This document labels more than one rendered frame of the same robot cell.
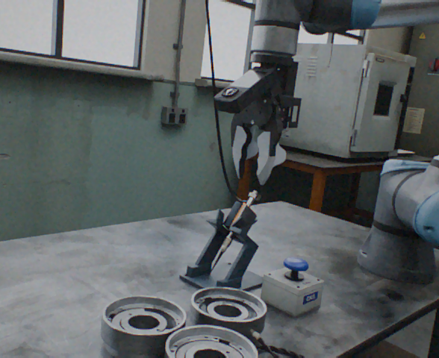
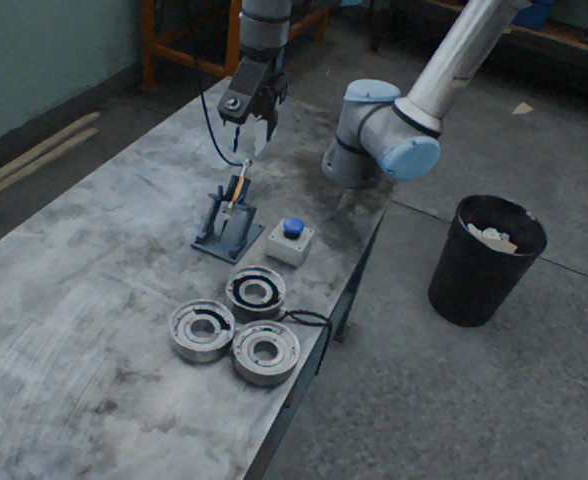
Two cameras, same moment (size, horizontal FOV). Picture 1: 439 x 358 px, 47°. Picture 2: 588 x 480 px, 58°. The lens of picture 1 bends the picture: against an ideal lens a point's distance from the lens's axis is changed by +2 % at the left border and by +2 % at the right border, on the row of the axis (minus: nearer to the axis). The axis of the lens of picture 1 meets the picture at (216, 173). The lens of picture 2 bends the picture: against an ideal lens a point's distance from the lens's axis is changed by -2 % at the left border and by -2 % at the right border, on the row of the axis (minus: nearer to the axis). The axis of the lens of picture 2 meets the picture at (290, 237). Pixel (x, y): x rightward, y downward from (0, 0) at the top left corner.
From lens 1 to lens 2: 0.45 m
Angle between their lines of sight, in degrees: 39
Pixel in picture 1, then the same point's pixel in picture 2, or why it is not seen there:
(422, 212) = (387, 159)
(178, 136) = not seen: outside the picture
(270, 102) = (266, 96)
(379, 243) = (343, 160)
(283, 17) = (277, 14)
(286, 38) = (280, 33)
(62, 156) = not seen: outside the picture
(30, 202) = not seen: outside the picture
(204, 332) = (252, 326)
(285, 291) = (288, 251)
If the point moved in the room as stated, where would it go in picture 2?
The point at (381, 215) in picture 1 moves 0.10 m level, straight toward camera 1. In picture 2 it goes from (345, 136) to (349, 161)
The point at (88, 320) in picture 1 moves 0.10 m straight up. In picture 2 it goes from (148, 326) to (146, 286)
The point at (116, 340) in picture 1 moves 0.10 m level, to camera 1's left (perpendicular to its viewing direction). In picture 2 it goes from (193, 355) to (126, 367)
